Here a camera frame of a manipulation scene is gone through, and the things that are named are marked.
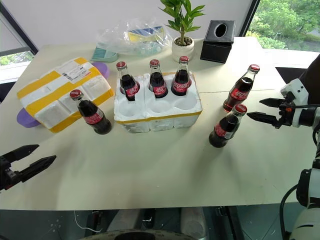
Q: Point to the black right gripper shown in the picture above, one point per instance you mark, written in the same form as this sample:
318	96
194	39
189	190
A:
285	113

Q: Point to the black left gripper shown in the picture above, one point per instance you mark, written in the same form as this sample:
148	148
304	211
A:
6	175

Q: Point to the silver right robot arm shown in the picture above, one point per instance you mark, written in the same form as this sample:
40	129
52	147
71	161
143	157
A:
309	223

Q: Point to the glass cola bottle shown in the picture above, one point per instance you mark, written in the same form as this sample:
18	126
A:
128	86
223	130
157	85
181	83
238	92
95	117

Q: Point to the foam lid with yellow tape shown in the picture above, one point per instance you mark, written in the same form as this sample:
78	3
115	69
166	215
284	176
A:
50	100

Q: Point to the black leather tissue box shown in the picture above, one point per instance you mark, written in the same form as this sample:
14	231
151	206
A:
216	46

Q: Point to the white foam bottle tray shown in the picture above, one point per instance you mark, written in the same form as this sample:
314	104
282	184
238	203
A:
160	117

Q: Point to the black rounded chair back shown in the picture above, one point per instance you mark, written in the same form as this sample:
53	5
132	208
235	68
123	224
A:
313	80

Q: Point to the green plant in white pot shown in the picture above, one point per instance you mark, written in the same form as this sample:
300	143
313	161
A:
183	47

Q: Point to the purple plastic tray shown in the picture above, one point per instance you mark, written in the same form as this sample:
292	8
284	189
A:
101	68

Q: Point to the mint green ribbed tray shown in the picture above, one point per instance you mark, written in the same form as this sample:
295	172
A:
102	55

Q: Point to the blue and yellow packet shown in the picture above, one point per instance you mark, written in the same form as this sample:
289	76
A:
146	33

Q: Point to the clear plastic bag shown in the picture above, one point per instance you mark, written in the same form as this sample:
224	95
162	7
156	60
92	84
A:
117	42

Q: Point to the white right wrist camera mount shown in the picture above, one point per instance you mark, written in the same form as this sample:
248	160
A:
296	87

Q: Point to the black window frame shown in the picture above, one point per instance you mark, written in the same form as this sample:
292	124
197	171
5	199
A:
17	27
250	17

